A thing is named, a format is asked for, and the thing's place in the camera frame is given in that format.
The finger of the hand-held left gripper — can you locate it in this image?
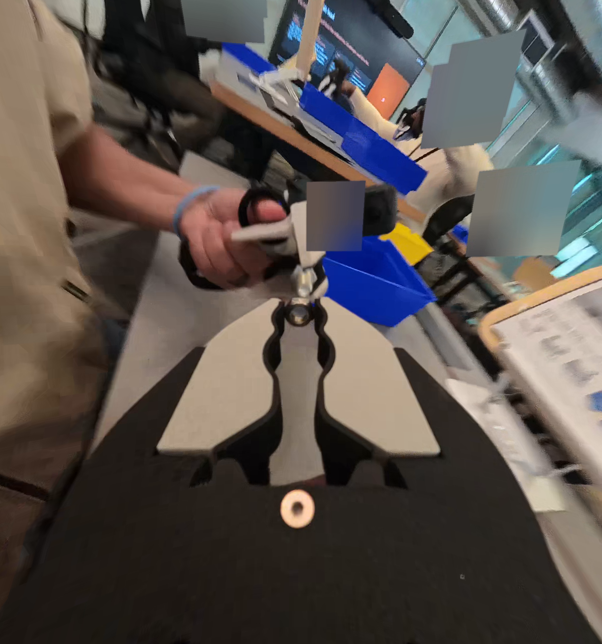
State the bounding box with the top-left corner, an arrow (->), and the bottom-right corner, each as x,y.
290,201 -> 328,299

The wooden neighbouring table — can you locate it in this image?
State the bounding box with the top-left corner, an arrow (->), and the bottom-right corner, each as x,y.
209,80 -> 427,222

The blue plastic bin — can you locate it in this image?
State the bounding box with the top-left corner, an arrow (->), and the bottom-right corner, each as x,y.
341,123 -> 428,196
300,80 -> 367,152
322,235 -> 437,328

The large wall screen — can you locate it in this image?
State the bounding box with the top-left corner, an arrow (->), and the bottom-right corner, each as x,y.
268,0 -> 427,121

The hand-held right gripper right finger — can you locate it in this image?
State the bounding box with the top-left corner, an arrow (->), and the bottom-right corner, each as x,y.
313,297 -> 441,486

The yellow plastic bin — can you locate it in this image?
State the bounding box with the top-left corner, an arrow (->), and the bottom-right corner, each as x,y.
389,221 -> 435,266

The person's left forearm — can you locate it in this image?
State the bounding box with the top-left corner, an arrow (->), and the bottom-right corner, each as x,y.
54,121 -> 206,237

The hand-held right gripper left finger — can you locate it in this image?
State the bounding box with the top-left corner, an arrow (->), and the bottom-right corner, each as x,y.
156,298 -> 286,486

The blue wristband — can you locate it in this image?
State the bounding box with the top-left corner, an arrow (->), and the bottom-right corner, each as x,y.
172,184 -> 221,238

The document stand with wooden board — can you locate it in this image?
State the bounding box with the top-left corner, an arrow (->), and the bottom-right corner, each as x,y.
444,264 -> 602,514

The printed instruction sheet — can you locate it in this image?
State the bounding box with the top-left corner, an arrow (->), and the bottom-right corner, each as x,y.
492,274 -> 602,443

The person's left hand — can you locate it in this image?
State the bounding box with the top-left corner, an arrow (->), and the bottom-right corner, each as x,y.
179,189 -> 291,290

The silver ventilation duct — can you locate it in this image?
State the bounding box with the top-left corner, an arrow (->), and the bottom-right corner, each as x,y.
457,0 -> 602,167

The silver bolt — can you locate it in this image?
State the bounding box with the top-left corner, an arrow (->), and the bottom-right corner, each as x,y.
290,266 -> 318,302

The white folding stand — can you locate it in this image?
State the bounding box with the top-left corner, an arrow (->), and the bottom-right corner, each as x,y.
251,0 -> 327,101

